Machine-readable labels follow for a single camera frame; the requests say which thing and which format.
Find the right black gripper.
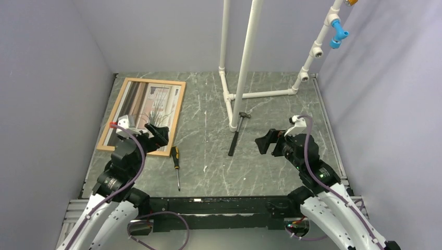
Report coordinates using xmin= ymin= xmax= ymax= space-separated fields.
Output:
xmin=255 ymin=128 xmax=304 ymax=170

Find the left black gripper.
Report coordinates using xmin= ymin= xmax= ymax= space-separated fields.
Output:
xmin=118 ymin=122 xmax=168 ymax=176

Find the yellow black screwdriver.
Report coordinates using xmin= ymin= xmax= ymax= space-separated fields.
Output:
xmin=171 ymin=146 xmax=181 ymax=192

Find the wooden picture frame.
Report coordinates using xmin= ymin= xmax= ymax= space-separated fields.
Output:
xmin=96 ymin=78 xmax=186 ymax=156

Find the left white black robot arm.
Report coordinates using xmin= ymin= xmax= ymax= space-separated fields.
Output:
xmin=59 ymin=123 xmax=169 ymax=249

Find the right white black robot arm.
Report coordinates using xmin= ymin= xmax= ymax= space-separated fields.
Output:
xmin=255 ymin=129 xmax=400 ymax=249

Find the white PVC pipe structure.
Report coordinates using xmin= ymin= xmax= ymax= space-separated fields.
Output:
xmin=218 ymin=1 xmax=345 ymax=132

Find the blue pipe fitting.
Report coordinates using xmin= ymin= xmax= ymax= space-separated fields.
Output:
xmin=329 ymin=19 xmax=350 ymax=49

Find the yellow pipe cap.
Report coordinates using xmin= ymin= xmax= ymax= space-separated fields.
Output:
xmin=345 ymin=0 xmax=358 ymax=6

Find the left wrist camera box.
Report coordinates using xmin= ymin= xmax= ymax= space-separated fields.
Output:
xmin=116 ymin=115 xmax=141 ymax=137

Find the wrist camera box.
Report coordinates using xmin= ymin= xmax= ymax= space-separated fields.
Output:
xmin=284 ymin=115 xmax=307 ymax=137
xmin=116 ymin=115 xmax=141 ymax=137

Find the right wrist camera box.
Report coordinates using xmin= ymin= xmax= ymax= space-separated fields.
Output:
xmin=284 ymin=115 xmax=307 ymax=137

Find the black handle hammer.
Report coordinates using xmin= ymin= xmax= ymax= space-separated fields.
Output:
xmin=228 ymin=112 xmax=251 ymax=156

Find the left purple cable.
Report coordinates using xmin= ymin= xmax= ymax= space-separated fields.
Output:
xmin=65 ymin=124 xmax=190 ymax=250

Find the purple cable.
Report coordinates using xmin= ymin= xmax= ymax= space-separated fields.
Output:
xmin=65 ymin=124 xmax=190 ymax=250
xmin=285 ymin=115 xmax=387 ymax=250

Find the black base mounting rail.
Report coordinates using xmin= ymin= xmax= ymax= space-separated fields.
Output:
xmin=129 ymin=195 xmax=302 ymax=236

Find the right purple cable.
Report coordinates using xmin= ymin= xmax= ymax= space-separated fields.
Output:
xmin=285 ymin=115 xmax=387 ymax=250

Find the aluminium extrusion rail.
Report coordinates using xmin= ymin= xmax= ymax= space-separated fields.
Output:
xmin=55 ymin=199 xmax=89 ymax=249

